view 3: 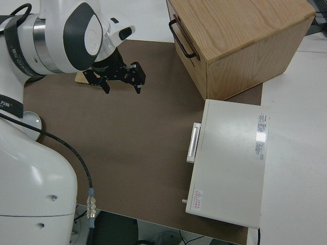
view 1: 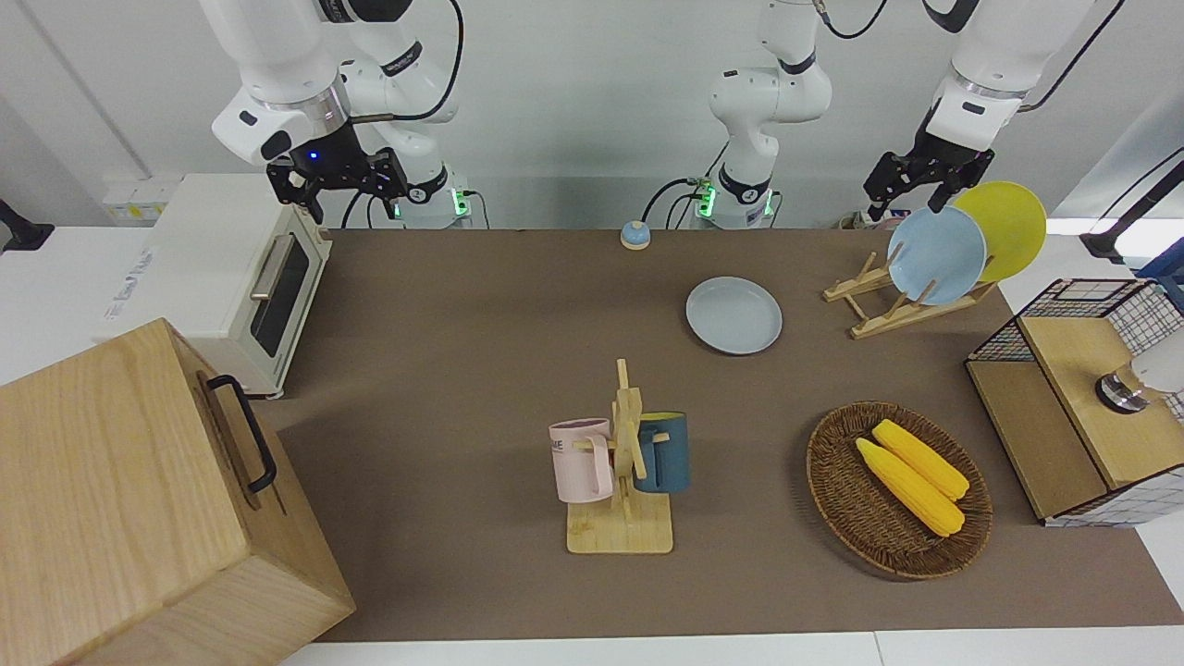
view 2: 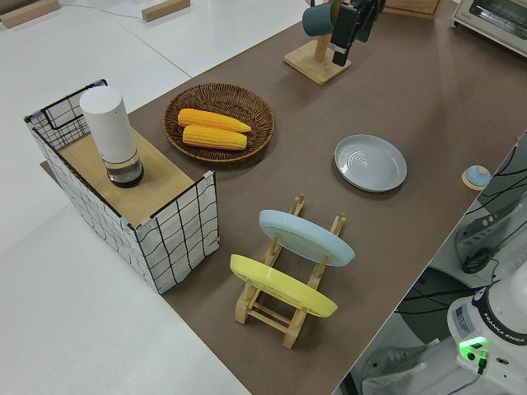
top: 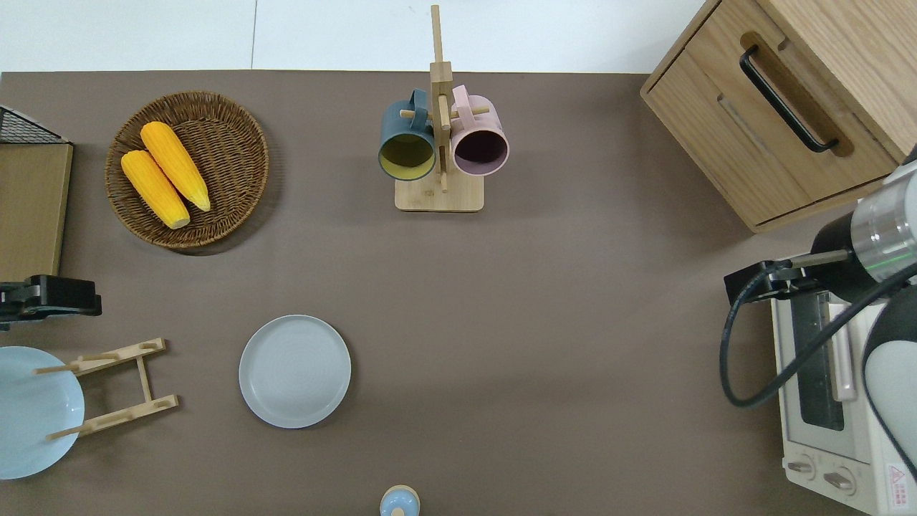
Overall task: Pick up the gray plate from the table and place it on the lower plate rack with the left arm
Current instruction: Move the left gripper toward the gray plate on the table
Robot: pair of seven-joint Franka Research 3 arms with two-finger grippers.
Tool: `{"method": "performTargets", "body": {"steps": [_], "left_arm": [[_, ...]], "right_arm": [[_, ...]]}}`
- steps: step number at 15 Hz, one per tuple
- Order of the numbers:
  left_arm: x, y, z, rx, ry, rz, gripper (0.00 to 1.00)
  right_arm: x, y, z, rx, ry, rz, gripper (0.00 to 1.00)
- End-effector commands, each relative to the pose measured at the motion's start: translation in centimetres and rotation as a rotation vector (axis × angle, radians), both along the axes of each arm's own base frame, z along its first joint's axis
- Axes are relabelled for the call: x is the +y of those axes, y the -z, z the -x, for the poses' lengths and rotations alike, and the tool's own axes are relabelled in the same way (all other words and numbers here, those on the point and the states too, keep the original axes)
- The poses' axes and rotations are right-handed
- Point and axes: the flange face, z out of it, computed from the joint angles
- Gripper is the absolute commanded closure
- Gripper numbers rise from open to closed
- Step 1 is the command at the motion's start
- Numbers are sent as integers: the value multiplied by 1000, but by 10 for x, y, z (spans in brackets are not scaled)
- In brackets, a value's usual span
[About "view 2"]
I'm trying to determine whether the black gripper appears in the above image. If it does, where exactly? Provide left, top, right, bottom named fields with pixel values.
left=330, top=2, right=360, bottom=67

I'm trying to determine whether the gray round plate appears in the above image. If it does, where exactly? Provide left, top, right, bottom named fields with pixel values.
left=333, top=133, right=408, bottom=193

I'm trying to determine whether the light blue plate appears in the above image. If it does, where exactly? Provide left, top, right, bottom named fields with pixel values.
left=259, top=209, right=357, bottom=267

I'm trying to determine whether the yellow plate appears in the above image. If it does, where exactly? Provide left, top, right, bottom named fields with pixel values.
left=229, top=253, right=339, bottom=318

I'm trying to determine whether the wooden plate rack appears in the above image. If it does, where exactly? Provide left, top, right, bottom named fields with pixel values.
left=234, top=193, right=347, bottom=351

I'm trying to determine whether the wooden mug tree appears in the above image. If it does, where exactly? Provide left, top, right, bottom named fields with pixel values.
left=283, top=0, right=353, bottom=86

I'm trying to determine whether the dark teal mug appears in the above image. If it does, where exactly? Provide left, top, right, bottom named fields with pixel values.
left=302, top=0, right=345, bottom=37

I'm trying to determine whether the brown table mat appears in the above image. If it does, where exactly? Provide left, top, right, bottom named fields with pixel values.
left=40, top=0, right=527, bottom=395

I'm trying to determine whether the wooden drawer cabinet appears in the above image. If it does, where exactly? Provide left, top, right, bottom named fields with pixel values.
left=385, top=0, right=441, bottom=20

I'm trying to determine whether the brown wicker basket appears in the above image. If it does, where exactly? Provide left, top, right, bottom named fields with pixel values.
left=163, top=83, right=276, bottom=166

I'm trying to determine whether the yellow corn cob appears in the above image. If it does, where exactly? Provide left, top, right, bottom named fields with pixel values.
left=177, top=108, right=253, bottom=133
left=181, top=125, right=249, bottom=151

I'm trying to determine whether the white toaster oven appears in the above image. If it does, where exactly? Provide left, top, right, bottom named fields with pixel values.
left=450, top=0, right=527, bottom=63

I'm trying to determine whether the wooden block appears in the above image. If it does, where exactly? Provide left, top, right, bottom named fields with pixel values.
left=141, top=0, right=191, bottom=22
left=0, top=0, right=59, bottom=29

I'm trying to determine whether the wooden shelf board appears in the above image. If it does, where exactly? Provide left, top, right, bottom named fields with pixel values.
left=57, top=131, right=194, bottom=227

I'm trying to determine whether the white cylindrical bottle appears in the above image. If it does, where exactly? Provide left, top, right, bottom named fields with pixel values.
left=79, top=86, right=146, bottom=189

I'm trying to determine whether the black wire grid storage box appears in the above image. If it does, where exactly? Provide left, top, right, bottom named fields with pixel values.
left=23, top=78, right=218, bottom=295

